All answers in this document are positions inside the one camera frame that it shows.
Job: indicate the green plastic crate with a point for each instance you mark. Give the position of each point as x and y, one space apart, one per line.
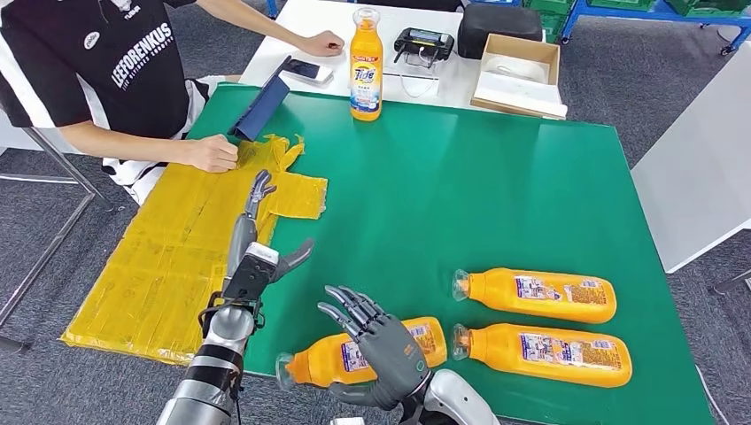
710 6
622 3
551 19

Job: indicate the blue tablet case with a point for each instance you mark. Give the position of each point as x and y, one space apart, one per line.
261 108

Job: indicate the person's left forearm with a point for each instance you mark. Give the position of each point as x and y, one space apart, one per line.
252 20

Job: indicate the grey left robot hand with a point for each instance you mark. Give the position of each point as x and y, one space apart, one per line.
243 231

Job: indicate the black table foot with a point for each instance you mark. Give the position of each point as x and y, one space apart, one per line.
733 286

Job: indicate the white-cased smartphone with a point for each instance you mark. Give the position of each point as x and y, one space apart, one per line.
305 71

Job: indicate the person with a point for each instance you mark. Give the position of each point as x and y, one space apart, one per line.
117 58

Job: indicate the orange detergent bottle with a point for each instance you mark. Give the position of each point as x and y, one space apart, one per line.
499 352
366 88
317 366
499 290

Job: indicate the black carry case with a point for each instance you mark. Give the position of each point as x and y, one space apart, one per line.
499 30

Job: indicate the black remote controller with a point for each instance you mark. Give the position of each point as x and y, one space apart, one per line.
423 42

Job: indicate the yellow taped cardboard sheet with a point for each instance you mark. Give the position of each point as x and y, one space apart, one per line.
176 252

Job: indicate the person's left hand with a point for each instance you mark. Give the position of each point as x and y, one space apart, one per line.
321 44

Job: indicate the blue metal rack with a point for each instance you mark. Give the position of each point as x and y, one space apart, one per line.
663 12

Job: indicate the blue metal post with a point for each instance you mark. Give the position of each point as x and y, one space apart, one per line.
271 7

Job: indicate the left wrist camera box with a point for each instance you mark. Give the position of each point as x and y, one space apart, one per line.
249 278

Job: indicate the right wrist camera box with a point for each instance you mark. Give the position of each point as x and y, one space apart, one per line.
349 422

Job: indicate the white oval pad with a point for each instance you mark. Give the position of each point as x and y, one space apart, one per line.
519 69

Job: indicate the person's right forearm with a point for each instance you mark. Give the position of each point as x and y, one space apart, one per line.
123 145

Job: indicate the grey metal frame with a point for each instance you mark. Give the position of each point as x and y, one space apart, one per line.
92 196

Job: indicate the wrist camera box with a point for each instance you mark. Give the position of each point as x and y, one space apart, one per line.
249 278
349 422

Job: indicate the white table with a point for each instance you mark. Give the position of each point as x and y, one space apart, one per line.
317 14
698 176

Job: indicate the white foam sheet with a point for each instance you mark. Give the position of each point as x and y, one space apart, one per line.
519 97

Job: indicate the person's right hand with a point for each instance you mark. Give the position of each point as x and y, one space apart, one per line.
211 153

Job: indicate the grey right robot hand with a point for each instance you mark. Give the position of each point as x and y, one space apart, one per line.
393 358

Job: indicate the open cardboard box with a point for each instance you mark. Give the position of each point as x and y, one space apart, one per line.
513 47

